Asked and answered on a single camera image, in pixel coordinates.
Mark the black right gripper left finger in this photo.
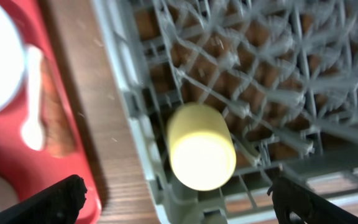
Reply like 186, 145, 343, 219
0, 175, 87, 224

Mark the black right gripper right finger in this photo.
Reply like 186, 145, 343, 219
267, 176, 358, 224

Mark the yellow cup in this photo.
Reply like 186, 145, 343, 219
167, 103, 236, 191

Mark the grey dishwasher rack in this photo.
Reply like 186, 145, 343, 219
93, 0, 358, 223

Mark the orange carrot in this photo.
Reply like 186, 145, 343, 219
40, 57, 75, 158

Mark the white plastic spoon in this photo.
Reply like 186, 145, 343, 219
21, 45, 45, 151

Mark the red serving tray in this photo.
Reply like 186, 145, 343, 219
0, 0, 102, 223

